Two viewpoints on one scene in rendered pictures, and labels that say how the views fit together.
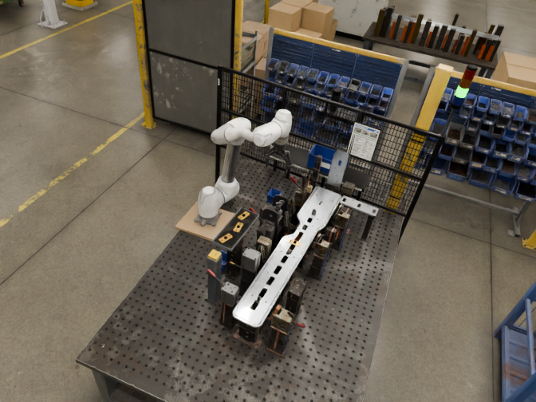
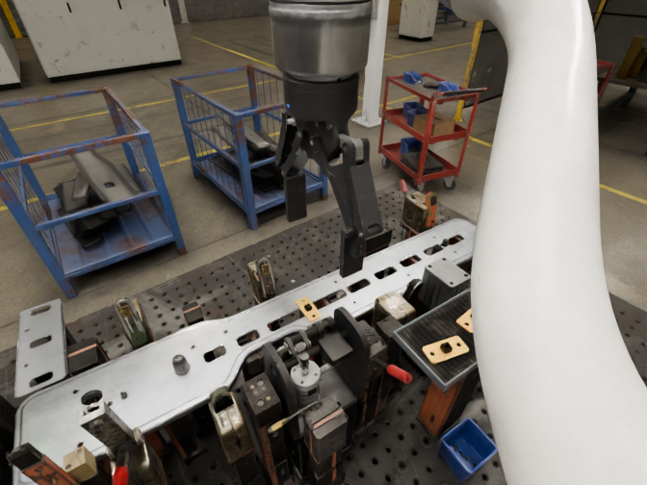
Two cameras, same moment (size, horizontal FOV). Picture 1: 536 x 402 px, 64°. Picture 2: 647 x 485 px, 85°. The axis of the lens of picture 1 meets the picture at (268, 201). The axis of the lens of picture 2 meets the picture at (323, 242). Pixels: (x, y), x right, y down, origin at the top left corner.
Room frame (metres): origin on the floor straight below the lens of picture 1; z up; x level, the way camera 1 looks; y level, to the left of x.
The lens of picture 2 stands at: (2.51, 0.19, 1.75)
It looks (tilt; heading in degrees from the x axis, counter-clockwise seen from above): 39 degrees down; 216
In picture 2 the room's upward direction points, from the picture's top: straight up
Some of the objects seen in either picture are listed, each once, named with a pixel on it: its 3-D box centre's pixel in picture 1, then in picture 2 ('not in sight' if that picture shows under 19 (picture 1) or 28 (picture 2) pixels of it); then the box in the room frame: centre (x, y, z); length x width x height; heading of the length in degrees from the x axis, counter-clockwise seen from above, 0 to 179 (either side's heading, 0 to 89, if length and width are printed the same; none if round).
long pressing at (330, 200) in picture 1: (294, 245); (313, 305); (1.99, -0.22, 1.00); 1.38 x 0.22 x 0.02; 158
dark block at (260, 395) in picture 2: not in sight; (271, 440); (2.30, -0.10, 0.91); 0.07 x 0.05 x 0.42; 68
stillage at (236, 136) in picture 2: not in sight; (251, 140); (0.42, -2.12, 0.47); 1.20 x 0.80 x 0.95; 74
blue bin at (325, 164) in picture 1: (328, 160); not in sight; (2.89, -0.45, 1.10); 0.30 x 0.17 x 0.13; 70
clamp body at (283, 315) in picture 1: (280, 331); (412, 238); (1.40, -0.17, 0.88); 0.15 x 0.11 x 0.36; 68
